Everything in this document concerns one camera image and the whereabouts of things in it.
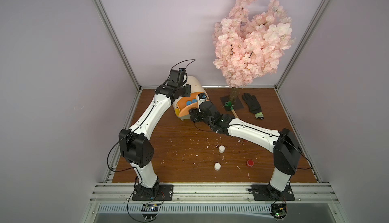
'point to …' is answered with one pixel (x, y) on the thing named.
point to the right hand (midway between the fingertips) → (192, 107)
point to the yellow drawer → (177, 111)
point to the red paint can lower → (250, 162)
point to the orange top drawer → (184, 109)
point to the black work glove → (253, 105)
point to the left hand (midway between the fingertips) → (189, 86)
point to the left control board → (149, 208)
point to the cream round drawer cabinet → (197, 86)
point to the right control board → (278, 211)
